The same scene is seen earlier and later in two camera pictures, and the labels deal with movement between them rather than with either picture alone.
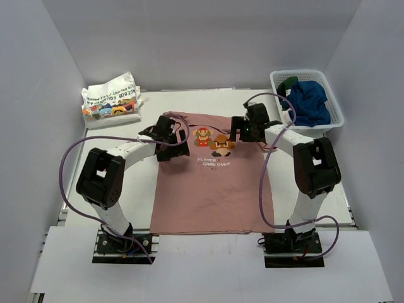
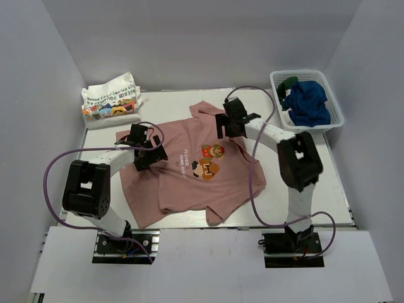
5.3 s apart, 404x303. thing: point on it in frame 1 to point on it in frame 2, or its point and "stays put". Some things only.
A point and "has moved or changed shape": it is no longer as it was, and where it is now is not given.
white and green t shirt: (285, 89) stays put
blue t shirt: (308, 98) stays put
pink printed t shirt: (222, 187) has moved or changed shape
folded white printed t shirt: (114, 101) stays put
